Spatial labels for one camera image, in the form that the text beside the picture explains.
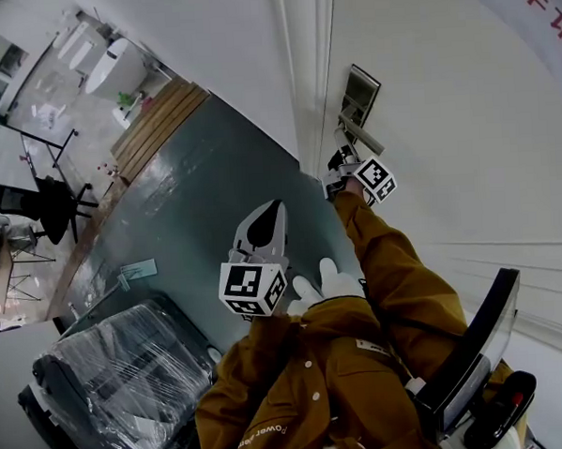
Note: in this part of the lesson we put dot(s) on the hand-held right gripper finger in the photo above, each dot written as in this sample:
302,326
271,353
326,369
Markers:
345,142

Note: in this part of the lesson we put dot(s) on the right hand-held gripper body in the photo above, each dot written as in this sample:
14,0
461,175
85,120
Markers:
375,178

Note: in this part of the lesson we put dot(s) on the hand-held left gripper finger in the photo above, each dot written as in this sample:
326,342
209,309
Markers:
244,230
283,233

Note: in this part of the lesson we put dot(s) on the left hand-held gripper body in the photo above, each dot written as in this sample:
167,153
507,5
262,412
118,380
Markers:
249,286

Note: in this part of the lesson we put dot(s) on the person's right forearm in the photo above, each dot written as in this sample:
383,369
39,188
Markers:
396,269

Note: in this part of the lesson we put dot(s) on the person's left forearm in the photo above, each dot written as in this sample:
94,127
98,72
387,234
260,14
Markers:
272,332

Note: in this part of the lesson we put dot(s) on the white door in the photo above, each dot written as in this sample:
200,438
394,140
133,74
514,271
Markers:
444,116

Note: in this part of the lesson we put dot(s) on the person's white shoe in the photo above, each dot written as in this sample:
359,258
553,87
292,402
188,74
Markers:
305,292
338,279

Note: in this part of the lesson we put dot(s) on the green glass panel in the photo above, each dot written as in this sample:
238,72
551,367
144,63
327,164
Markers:
138,269

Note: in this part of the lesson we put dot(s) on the person's brown jacket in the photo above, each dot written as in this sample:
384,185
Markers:
318,390

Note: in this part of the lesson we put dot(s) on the wooden slatted platform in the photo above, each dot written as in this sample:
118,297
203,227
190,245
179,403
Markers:
158,126

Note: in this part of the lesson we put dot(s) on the plastic-wrapped black armchair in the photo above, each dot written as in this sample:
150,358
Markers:
120,382

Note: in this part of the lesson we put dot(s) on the black flat monitor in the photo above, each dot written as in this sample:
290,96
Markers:
475,349

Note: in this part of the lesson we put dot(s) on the black office chair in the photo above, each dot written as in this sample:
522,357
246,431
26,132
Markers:
45,205

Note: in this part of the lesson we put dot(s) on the white toilet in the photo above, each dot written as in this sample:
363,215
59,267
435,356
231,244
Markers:
113,68

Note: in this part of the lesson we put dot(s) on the white banner with red print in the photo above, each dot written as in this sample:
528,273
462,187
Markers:
533,13

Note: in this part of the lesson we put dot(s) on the white table with black legs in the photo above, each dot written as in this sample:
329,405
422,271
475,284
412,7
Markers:
4,149

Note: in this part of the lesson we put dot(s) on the black device with red button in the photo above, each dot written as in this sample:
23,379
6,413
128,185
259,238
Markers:
506,406

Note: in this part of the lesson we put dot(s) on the white door frame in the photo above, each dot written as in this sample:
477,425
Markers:
313,76

